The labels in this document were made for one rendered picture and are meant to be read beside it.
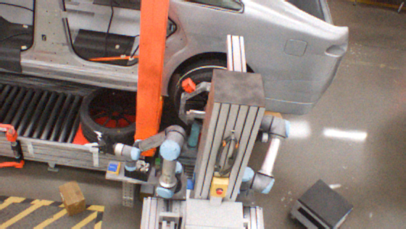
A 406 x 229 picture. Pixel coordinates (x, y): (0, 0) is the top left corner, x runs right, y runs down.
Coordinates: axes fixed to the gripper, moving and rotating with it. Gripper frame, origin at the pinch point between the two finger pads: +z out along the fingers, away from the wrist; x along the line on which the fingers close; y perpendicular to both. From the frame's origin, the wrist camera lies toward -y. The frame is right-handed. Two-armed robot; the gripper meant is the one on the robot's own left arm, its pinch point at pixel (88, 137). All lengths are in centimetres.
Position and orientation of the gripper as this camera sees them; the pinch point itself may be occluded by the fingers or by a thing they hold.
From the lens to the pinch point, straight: 295.0
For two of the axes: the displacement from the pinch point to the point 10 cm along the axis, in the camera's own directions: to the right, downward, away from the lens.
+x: 2.4, -5.7, 7.9
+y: -1.5, 7.8, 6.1
